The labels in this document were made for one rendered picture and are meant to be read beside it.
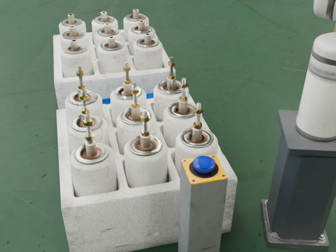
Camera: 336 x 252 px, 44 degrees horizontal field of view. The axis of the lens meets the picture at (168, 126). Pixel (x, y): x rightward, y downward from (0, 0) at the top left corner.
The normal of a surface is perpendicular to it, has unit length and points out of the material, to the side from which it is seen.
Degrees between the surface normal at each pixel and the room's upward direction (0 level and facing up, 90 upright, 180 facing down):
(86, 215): 90
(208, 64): 0
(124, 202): 90
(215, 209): 90
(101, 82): 90
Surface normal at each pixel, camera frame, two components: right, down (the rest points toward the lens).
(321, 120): -0.32, 0.54
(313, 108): -0.72, 0.40
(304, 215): -0.07, 0.57
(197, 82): 0.00, -0.82
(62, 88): 0.23, 0.56
